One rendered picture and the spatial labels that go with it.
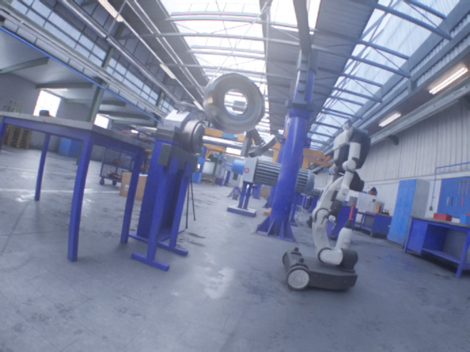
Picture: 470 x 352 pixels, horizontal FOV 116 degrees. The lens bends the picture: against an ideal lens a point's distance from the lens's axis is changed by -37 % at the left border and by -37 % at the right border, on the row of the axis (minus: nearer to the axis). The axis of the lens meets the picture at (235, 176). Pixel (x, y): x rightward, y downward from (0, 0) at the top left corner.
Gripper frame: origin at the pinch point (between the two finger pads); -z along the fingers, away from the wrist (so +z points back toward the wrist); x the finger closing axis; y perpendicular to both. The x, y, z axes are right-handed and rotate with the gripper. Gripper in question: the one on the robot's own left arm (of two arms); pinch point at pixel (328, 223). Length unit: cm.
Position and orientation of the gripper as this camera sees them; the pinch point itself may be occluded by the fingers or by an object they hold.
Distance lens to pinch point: 187.0
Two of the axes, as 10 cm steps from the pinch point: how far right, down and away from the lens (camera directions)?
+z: 4.1, -9.1, 0.0
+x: -9.0, -4.0, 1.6
